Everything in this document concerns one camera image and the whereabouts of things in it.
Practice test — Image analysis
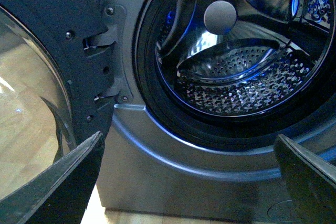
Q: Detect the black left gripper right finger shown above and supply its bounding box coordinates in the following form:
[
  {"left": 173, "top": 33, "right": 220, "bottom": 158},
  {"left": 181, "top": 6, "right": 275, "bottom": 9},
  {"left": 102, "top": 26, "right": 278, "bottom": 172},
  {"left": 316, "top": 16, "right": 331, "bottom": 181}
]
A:
[{"left": 274, "top": 134, "right": 335, "bottom": 223}]

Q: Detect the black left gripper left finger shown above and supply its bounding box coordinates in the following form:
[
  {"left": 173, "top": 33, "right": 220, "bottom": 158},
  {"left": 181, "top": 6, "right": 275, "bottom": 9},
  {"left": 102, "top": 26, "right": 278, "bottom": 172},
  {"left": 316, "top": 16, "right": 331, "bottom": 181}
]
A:
[{"left": 1, "top": 132, "right": 104, "bottom": 223}]

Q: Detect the washing machine glass door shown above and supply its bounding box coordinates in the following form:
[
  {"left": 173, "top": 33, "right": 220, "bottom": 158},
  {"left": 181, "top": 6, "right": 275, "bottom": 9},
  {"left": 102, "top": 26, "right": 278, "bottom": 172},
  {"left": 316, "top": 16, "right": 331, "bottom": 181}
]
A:
[{"left": 1, "top": 0, "right": 113, "bottom": 199}]

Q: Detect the grey front-load washing machine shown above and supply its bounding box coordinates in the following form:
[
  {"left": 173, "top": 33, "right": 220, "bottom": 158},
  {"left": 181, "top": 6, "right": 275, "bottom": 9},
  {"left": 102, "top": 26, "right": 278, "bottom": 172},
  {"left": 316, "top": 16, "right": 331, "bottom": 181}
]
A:
[{"left": 97, "top": 0, "right": 335, "bottom": 222}]

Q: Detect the steel washing machine drum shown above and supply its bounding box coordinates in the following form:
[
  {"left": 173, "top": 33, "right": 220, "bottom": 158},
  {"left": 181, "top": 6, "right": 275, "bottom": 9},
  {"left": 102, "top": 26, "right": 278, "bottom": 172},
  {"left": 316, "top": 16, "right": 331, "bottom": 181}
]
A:
[{"left": 155, "top": 0, "right": 335, "bottom": 118}]

